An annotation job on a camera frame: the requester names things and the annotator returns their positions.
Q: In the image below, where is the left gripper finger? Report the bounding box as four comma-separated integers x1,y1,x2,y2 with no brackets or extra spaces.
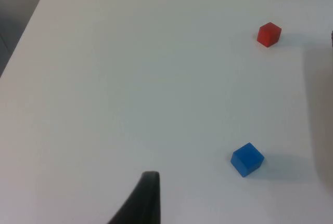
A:
106,171,162,224

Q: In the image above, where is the red cube block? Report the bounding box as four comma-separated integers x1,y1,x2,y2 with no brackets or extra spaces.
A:
256,22,283,48

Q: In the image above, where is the blue cube block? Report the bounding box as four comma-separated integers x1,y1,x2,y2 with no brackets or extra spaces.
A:
230,142,265,178

